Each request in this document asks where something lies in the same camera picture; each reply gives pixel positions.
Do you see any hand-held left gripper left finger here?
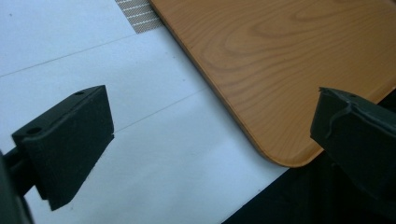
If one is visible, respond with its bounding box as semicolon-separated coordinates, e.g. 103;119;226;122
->
11;84;115;212

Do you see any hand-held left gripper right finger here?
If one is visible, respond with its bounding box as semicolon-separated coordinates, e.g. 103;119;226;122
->
309;87;396;218

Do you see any wooden tray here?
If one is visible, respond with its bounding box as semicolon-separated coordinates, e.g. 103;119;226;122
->
148;0;396;169

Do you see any beige striped woven mat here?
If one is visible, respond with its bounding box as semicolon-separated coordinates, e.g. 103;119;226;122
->
114;0;164;35

